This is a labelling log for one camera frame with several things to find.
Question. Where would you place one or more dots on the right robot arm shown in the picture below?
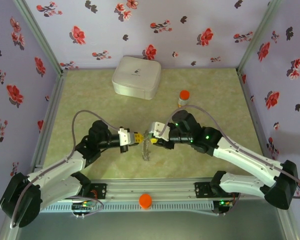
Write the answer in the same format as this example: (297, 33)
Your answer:
(282, 192)

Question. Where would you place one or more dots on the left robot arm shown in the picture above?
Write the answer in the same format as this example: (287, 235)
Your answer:
(12, 202)

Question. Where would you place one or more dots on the orange lid bottle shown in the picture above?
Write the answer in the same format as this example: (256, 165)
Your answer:
(184, 95)

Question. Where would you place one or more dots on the white zip case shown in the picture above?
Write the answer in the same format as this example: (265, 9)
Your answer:
(136, 80)

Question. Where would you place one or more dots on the orange round button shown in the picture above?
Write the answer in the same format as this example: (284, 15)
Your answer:
(145, 200)

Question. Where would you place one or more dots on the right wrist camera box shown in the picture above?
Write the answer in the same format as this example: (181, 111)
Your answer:
(157, 127)

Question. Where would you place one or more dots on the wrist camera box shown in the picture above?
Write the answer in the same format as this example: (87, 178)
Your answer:
(157, 127)
(125, 136)

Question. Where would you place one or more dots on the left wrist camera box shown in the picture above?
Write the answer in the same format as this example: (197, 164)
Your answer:
(125, 136)

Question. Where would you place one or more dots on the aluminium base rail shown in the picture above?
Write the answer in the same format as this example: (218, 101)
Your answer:
(150, 186)

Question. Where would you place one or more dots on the aluminium side rail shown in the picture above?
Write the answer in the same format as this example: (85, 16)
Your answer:
(249, 100)
(50, 115)

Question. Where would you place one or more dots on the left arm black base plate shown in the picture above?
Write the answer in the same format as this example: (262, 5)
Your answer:
(100, 191)

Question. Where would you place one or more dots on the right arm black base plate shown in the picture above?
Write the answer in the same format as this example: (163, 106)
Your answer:
(202, 190)

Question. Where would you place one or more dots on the aluminium corner post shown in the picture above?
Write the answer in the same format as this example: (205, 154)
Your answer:
(40, 32)
(259, 32)

